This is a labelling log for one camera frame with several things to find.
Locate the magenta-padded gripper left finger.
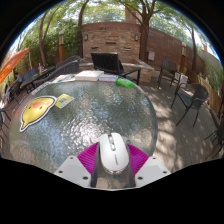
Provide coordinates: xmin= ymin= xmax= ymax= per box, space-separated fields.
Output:
xmin=54 ymin=142 xmax=101 ymax=189

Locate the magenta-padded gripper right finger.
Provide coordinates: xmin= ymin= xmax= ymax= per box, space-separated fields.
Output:
xmin=125 ymin=143 xmax=172 ymax=189

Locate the white computer mouse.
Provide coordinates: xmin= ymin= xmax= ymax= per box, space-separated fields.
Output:
xmin=98 ymin=132 xmax=130 ymax=175

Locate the yellow bird-shaped mouse pad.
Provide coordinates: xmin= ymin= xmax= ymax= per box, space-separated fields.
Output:
xmin=19 ymin=95 xmax=58 ymax=133

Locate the small yellow card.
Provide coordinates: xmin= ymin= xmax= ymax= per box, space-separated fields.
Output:
xmin=54 ymin=93 xmax=75 ymax=109

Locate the small green packet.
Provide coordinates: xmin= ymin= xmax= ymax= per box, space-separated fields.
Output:
xmin=115 ymin=77 xmax=135 ymax=88

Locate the dark metal patio chair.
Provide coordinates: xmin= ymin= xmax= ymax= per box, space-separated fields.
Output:
xmin=204 ymin=119 xmax=224 ymax=159

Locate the white licence plate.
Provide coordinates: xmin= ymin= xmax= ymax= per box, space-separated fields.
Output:
xmin=30 ymin=80 xmax=54 ymax=96

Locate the thin pale book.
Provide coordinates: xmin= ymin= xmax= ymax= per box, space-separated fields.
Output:
xmin=98 ymin=73 xmax=119 ymax=83

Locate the dark wicker armchair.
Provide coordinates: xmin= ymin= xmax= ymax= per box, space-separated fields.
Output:
xmin=170 ymin=83 xmax=210 ymax=128
xmin=33 ymin=59 xmax=81 ymax=88
xmin=54 ymin=54 xmax=81 ymax=69

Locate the low stone block ledge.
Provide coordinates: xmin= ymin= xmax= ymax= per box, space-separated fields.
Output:
xmin=79 ymin=58 xmax=155 ymax=84

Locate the white bag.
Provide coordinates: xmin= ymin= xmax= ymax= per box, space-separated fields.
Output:
xmin=173 ymin=71 xmax=189 ymax=86

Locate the dark round patio table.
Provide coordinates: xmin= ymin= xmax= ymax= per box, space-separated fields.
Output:
xmin=19 ymin=66 xmax=56 ymax=94

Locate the blue metal chair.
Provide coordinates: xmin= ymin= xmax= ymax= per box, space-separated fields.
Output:
xmin=157 ymin=58 xmax=179 ymax=89
xmin=21 ymin=68 xmax=37 ymax=83

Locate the black slatted bench chair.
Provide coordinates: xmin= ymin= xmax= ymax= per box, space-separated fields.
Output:
xmin=90 ymin=51 xmax=142 ymax=85

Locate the person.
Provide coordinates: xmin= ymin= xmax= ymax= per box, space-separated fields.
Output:
xmin=13 ymin=72 xmax=23 ymax=85

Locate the orange patio umbrella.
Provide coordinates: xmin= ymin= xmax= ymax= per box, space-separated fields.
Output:
xmin=0 ymin=47 xmax=30 ymax=85

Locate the thick-trunked tree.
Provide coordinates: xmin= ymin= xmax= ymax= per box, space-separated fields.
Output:
xmin=119 ymin=0 xmax=164 ymax=63

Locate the thin forked tree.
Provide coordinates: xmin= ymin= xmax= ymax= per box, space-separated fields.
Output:
xmin=37 ymin=9 xmax=58 ymax=67

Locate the grey wall box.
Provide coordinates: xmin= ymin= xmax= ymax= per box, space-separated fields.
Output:
xmin=147 ymin=50 xmax=156 ymax=62

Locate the wooden lamp post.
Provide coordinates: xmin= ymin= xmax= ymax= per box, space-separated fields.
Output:
xmin=179 ymin=41 xmax=188 ymax=73
xmin=58 ymin=29 xmax=66 ymax=63

